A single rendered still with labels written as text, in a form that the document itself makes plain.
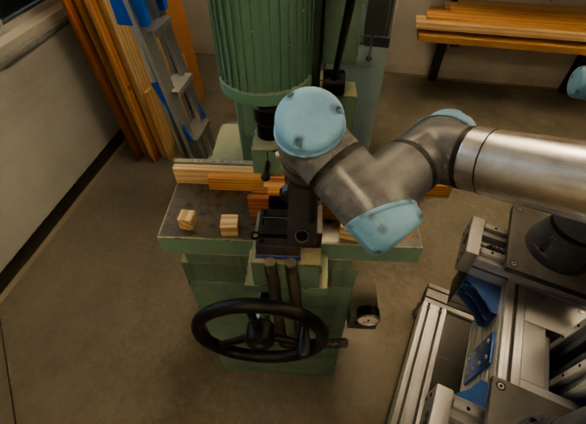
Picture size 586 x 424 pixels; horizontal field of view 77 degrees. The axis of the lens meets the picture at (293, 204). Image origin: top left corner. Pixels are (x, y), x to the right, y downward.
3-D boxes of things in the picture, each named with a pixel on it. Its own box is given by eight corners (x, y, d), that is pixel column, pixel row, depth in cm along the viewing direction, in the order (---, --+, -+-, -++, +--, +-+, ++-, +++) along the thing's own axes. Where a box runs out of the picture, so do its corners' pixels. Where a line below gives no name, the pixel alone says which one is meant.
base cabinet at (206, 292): (222, 371, 151) (184, 282, 98) (242, 252, 189) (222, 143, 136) (333, 376, 149) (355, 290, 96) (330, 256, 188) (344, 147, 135)
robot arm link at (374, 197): (459, 190, 40) (390, 118, 42) (396, 248, 35) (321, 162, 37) (419, 218, 47) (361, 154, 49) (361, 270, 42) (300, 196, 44)
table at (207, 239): (150, 288, 82) (141, 273, 77) (183, 189, 102) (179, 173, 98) (425, 300, 80) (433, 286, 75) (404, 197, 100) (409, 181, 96)
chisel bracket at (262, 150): (254, 178, 84) (250, 149, 78) (260, 140, 94) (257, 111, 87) (286, 180, 84) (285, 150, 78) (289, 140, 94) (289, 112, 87)
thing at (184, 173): (176, 182, 95) (172, 168, 92) (178, 177, 97) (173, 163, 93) (411, 191, 93) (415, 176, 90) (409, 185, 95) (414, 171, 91)
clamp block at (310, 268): (251, 285, 79) (248, 263, 72) (258, 235, 88) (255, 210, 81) (320, 289, 78) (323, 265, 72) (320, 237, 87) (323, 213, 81)
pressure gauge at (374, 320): (354, 328, 100) (357, 315, 93) (353, 315, 102) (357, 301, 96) (377, 329, 99) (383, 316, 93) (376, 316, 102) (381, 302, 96)
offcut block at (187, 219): (185, 218, 87) (181, 208, 85) (197, 220, 87) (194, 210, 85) (180, 229, 85) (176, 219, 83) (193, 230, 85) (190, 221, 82)
